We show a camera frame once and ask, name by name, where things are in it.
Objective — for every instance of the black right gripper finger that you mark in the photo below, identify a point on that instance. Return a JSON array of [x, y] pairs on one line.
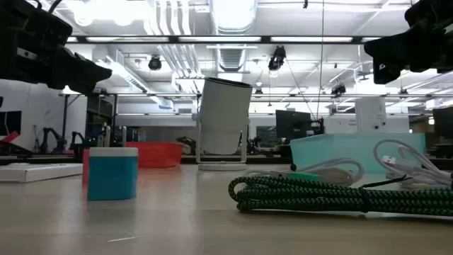
[[393, 44], [394, 69]]

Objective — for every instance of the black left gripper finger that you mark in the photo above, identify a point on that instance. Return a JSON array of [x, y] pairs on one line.
[[81, 67], [76, 85]]

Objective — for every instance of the red cube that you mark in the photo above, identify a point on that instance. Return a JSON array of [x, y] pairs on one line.
[[85, 168]]

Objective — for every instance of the white printed booklet box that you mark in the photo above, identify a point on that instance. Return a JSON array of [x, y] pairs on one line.
[[35, 172]]

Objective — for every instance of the green translucent plastic bin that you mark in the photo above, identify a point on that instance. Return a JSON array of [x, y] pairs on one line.
[[336, 148]]

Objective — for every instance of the white column unit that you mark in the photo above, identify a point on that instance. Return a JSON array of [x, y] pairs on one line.
[[371, 115]]

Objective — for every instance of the red plastic basket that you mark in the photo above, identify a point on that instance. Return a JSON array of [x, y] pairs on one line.
[[159, 154]]

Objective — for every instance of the black computer monitor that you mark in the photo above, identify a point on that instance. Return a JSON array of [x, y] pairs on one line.
[[293, 124]]

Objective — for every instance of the black overhead camera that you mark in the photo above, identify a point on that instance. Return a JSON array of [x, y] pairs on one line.
[[277, 58], [154, 63], [338, 89]]

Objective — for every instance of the black aluminium table frame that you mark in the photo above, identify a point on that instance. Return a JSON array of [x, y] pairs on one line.
[[269, 160]]

